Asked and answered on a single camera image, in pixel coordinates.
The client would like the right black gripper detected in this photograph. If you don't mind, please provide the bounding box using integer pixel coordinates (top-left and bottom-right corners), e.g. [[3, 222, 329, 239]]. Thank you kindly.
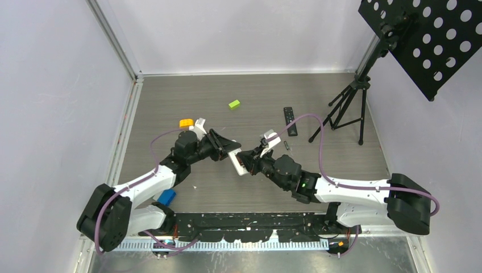
[[238, 143, 290, 191]]

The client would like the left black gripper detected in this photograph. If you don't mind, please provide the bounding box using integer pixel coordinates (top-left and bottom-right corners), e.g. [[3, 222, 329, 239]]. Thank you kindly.
[[187, 129, 240, 166]]

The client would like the white remote control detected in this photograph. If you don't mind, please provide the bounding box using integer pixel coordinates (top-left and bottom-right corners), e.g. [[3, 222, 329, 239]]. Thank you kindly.
[[228, 148, 249, 176]]

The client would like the black remote control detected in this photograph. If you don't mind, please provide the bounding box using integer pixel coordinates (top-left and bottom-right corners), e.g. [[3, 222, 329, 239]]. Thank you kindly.
[[283, 106, 298, 137]]

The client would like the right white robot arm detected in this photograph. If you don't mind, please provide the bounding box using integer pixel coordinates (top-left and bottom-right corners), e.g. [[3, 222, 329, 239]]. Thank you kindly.
[[229, 149, 432, 235]]

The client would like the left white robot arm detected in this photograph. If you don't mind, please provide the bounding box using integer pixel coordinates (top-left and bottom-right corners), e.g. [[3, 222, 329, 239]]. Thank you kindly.
[[76, 129, 242, 254]]

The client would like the green block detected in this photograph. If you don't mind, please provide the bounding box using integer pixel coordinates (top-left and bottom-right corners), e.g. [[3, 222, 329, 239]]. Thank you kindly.
[[228, 100, 240, 110]]

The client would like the orange yellow block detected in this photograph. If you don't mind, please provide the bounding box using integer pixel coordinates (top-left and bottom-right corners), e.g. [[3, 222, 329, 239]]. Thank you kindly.
[[178, 119, 194, 129]]

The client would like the blue green toy brick stack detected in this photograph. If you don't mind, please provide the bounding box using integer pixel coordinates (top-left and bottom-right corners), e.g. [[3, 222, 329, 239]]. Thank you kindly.
[[153, 189, 176, 206]]

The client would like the black tripod stand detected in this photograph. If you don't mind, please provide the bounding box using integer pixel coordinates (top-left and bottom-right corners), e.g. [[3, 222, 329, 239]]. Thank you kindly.
[[308, 36, 385, 146]]

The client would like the black perforated panel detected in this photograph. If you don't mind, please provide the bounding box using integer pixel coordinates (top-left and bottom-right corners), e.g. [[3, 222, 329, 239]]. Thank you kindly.
[[358, 0, 481, 101]]

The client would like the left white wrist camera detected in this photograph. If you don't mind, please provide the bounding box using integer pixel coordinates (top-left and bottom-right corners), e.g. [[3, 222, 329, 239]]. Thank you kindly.
[[189, 118, 207, 140]]

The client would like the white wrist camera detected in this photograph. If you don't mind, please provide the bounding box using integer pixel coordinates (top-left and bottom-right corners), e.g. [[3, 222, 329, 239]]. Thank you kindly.
[[260, 130, 281, 157], [189, 118, 207, 140]]

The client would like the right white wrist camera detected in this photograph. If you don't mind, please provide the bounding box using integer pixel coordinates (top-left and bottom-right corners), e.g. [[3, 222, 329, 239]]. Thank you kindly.
[[260, 130, 281, 157]]

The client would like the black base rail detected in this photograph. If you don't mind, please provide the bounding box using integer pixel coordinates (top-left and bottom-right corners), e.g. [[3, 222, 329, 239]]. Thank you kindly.
[[149, 212, 361, 243]]

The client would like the aluminium frame post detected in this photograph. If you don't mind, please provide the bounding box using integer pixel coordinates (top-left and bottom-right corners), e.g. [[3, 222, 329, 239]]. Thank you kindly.
[[86, 0, 143, 82]]

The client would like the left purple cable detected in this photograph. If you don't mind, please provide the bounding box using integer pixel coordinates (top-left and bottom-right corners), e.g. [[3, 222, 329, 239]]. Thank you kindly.
[[94, 128, 202, 259]]

